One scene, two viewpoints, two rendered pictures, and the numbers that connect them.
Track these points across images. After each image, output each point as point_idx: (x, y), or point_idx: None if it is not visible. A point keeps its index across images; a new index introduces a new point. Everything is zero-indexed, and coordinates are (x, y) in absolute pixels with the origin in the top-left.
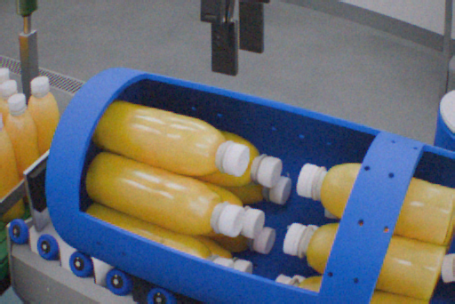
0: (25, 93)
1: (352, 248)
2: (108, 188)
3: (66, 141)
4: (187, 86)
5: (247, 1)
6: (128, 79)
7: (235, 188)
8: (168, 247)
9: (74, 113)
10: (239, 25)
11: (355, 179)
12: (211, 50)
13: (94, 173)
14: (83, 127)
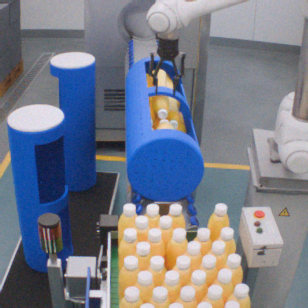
0: (64, 302)
1: (186, 103)
2: None
3: (194, 144)
4: (151, 124)
5: (157, 77)
6: (163, 128)
7: None
8: (196, 140)
9: (187, 139)
10: (157, 86)
11: (166, 100)
12: (175, 89)
13: None
14: (189, 137)
